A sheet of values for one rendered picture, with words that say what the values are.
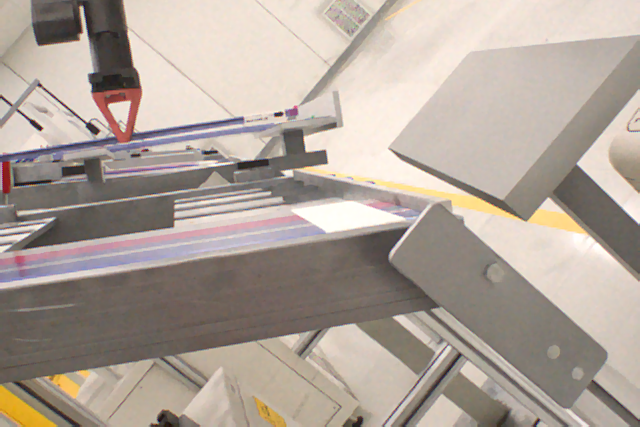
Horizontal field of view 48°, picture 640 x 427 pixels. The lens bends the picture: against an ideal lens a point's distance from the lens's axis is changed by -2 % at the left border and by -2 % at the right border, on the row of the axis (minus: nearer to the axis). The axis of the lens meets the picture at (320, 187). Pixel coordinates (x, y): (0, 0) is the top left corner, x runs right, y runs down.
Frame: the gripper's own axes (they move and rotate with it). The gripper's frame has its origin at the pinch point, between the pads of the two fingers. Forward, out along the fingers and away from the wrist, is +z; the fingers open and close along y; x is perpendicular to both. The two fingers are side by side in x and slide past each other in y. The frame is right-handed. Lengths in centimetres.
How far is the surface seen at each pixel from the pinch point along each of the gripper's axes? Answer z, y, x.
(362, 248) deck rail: 10, 60, 18
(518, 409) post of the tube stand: 68, -30, 68
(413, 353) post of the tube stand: 52, -32, 47
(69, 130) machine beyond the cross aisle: -15, -450, -70
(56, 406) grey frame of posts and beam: 40.3, -9.4, -18.5
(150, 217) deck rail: 12.8, -7.7, 1.3
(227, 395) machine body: 38.8, 4.8, 8.3
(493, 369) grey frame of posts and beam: 50, -10, 55
